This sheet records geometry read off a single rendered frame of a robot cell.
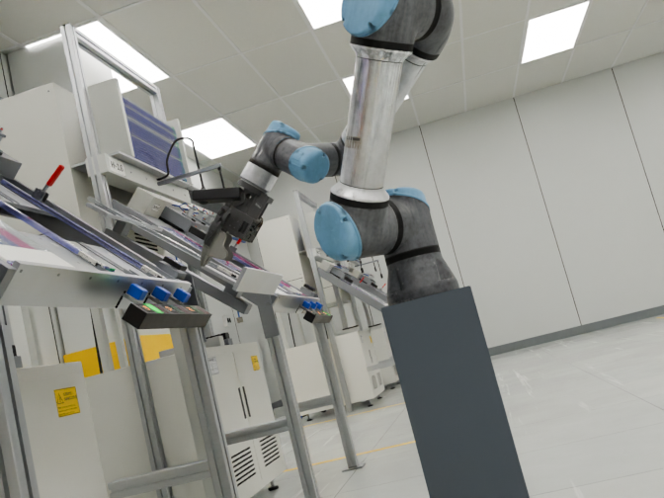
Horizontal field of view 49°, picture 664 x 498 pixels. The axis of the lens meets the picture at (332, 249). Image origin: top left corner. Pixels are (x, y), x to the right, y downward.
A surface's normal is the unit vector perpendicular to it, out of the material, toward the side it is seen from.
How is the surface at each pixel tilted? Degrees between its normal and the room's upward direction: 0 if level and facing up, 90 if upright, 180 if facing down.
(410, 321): 90
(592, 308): 90
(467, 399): 90
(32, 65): 90
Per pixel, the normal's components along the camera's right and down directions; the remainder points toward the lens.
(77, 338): -0.19, -0.09
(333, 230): -0.78, 0.22
